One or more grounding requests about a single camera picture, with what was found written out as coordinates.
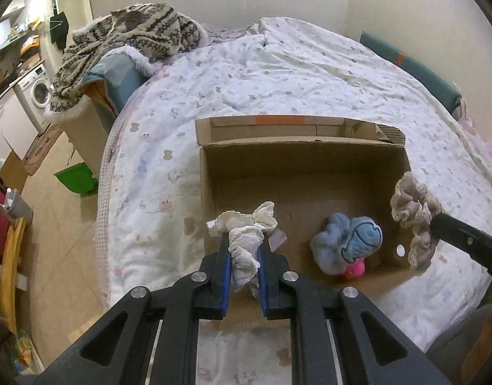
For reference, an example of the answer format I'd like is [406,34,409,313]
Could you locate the brown patterned doormat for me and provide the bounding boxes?
[22,122,65,177]

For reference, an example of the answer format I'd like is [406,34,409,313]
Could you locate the blue plush toy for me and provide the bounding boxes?
[310,213,383,275]

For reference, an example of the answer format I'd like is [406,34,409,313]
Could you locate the flat cardboard piece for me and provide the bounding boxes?
[0,150,29,194]

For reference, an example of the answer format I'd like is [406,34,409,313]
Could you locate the grey plastic bin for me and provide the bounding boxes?
[4,188,34,228]

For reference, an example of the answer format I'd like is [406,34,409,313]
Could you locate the white lace scrunchie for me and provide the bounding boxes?
[206,201,279,294]

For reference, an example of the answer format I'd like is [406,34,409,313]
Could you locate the yellow wooden chair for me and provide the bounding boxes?
[0,204,29,331]

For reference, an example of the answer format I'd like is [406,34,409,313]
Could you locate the white kitchen cabinets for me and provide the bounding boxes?
[0,88,37,162]

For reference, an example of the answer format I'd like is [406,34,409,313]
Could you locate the beige lace scrunchie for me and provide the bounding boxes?
[391,172,444,276]

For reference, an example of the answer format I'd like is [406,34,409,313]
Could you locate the printed white quilt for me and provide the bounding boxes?
[95,16,492,385]

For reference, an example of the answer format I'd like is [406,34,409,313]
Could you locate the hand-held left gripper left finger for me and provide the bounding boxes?
[33,243,233,385]

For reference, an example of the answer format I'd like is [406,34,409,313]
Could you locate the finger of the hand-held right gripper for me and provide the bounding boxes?
[428,212,492,283]

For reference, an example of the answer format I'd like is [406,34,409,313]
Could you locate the green plastic bin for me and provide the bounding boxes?
[54,162,99,198]

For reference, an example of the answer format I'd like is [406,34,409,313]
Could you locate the beige storage box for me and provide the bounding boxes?
[60,99,115,178]

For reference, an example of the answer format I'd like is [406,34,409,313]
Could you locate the brown cardboard box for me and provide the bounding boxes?
[195,115,412,323]

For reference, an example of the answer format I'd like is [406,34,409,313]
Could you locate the patterned knit blanket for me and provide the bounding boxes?
[43,3,209,120]

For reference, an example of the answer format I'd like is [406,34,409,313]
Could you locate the teal headboard cushion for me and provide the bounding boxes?
[358,31,463,120]

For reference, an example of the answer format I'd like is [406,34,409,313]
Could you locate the pink cloth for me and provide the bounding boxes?
[457,114,492,181]

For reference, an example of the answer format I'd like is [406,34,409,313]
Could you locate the tabby cat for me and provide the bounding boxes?
[109,6,147,33]

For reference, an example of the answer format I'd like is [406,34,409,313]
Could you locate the pink rubber duck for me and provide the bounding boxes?
[342,260,368,280]

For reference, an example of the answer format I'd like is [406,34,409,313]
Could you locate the dark hanging garment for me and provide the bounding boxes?
[48,11,71,51]

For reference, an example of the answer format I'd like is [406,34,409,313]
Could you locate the white washing machine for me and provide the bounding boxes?
[12,62,55,134]

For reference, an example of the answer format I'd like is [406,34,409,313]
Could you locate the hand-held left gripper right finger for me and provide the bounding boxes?
[256,244,451,385]

